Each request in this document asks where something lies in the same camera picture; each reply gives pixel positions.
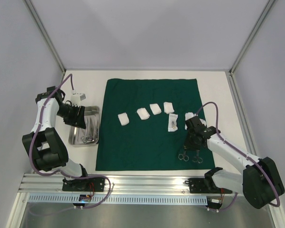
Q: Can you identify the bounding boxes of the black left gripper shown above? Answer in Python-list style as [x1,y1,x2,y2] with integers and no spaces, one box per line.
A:
[56,104,86,130]

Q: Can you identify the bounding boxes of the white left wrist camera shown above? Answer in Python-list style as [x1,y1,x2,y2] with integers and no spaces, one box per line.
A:
[70,93,86,106]

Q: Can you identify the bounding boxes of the right aluminium frame post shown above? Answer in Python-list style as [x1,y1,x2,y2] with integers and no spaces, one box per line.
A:
[228,0,277,74]

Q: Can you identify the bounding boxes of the white gauze pad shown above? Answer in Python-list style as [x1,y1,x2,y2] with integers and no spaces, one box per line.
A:
[118,113,129,126]
[164,102,174,114]
[137,108,150,120]
[149,104,162,115]

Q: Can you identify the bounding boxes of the steel scissors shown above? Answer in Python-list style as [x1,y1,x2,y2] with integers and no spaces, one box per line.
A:
[192,150,203,163]
[178,147,189,162]
[78,128,92,143]

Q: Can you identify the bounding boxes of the clear suture packet right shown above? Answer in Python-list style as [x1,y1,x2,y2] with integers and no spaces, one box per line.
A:
[185,112,195,121]

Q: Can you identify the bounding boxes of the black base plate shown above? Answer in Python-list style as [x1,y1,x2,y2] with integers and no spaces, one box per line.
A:
[62,177,105,192]
[184,178,233,194]

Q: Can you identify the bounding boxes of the slotted white cable duct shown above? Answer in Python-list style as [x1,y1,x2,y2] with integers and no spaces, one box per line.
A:
[28,193,207,206]

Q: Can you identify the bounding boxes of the steel tweezers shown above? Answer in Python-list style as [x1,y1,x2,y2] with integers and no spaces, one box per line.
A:
[93,117,99,141]
[90,117,94,139]
[86,118,92,138]
[92,117,97,140]

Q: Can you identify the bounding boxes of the left aluminium frame post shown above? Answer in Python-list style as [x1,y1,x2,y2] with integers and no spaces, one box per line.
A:
[23,0,66,74]

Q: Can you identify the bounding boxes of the white gauze pad far left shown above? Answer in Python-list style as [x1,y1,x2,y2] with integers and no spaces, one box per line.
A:
[118,113,129,126]

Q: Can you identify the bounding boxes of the clear suture packet left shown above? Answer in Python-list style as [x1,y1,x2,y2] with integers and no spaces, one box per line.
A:
[168,113,178,132]

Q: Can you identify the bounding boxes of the dark green surgical drape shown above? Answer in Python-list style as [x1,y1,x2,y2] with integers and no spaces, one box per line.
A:
[96,79,215,171]

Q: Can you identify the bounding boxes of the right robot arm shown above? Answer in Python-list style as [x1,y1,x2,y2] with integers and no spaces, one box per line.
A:
[184,116,285,209]

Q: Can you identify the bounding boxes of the clear suture packet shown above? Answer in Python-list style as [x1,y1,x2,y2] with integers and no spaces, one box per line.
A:
[168,113,178,132]
[185,112,195,121]

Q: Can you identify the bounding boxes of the aluminium frame post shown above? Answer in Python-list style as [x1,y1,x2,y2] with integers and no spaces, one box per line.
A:
[23,0,66,74]
[228,0,277,74]

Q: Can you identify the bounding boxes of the stainless steel instrument tray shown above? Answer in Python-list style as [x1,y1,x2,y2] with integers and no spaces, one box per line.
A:
[68,106,100,146]

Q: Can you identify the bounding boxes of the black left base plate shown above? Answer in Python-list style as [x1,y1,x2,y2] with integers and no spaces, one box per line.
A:
[62,177,105,192]

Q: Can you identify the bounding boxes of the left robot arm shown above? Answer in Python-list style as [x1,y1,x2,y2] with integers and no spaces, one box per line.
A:
[22,86,90,190]

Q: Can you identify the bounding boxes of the aluminium front rail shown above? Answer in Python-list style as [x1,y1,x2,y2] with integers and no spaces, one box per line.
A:
[18,174,197,196]

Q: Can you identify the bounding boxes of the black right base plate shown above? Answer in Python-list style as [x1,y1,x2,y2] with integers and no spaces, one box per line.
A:
[184,178,233,194]

